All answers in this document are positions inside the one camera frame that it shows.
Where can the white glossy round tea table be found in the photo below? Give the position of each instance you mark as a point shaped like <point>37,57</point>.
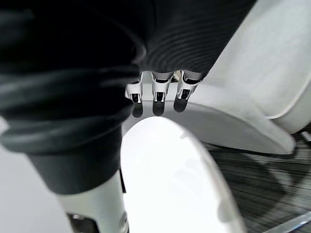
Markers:
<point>170,182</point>

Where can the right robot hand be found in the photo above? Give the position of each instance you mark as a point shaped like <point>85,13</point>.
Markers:
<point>73,72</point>

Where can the metal armchair leg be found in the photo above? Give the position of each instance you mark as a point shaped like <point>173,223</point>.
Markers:
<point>306,137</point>

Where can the dark grey striped rug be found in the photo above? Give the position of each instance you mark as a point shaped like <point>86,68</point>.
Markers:
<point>267,189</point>

